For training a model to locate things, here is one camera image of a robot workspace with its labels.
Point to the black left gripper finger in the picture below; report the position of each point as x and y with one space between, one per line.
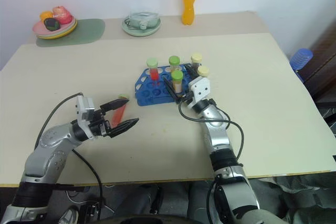
123 127
115 104

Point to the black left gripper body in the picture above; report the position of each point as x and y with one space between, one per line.
98 125

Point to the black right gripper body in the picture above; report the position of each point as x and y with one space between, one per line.
187 99

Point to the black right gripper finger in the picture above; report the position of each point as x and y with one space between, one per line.
191 71
172 89

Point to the red test tube green cap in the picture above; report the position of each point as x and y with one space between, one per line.
153 73
119 113

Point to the test tube cream cap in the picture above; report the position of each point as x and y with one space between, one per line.
196 59
203 71

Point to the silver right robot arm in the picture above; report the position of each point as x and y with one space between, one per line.
220 137

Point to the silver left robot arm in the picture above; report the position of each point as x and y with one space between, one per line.
42 155

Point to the yellow test tube green cap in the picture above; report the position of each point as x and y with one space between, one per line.
177 79

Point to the clear test tube green cap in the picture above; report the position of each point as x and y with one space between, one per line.
174 61

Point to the blue test tube rack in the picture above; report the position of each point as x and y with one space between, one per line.
147 95

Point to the light green plate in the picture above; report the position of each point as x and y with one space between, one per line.
140 32

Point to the clear glass bowl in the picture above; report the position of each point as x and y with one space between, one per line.
141 19

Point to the green placemat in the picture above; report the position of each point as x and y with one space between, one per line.
86 32

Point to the yellow plate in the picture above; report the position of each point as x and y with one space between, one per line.
72 30

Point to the grey trousers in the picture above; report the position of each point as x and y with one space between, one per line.
173 197

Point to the white shoe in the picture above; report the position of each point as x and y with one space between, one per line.
68 214

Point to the dark avocado fruit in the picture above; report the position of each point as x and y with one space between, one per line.
52 24

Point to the pink peach fruit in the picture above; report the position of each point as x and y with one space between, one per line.
62 14

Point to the plate stack with fruit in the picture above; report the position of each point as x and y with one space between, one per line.
39 28

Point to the blue water jug top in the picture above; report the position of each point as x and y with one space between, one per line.
302 60

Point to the orange fruit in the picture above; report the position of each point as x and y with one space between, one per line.
46 15

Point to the dark brown wooden furniture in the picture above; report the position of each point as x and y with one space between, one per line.
324 61

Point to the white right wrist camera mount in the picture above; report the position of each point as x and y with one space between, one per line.
200 89

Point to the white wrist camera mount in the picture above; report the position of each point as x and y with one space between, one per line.
200 89
84 111

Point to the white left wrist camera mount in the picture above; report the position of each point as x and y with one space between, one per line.
84 111

